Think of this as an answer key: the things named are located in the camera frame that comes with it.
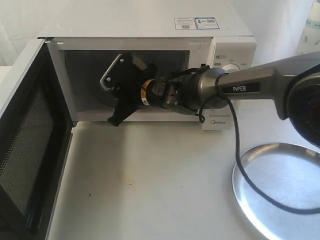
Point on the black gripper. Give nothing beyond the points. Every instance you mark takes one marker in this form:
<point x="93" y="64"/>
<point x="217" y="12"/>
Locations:
<point x="134" y="72"/>

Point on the white microwave door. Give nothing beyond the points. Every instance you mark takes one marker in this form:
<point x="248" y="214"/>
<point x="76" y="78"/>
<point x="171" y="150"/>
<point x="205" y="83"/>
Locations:
<point x="35" y="135"/>

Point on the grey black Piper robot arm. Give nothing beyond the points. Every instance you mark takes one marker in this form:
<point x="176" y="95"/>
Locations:
<point x="293" y="84"/>

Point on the white microwave oven body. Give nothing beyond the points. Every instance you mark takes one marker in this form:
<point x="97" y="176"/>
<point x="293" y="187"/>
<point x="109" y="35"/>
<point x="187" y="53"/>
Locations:
<point x="83" y="45"/>

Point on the white appliance control knob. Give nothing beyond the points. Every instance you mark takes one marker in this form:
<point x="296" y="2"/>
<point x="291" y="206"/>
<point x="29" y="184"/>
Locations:
<point x="231" y="68"/>

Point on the round silver metal tray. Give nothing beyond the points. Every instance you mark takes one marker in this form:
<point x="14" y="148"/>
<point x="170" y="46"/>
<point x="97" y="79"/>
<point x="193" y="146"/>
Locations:
<point x="288" y="173"/>

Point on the white printed paper roll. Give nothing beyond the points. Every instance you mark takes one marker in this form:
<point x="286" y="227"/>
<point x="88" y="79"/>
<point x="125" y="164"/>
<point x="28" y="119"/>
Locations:
<point x="310" y="37"/>

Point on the wrist camera with silver heatsink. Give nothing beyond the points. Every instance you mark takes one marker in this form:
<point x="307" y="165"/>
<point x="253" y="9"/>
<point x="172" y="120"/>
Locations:
<point x="111" y="76"/>

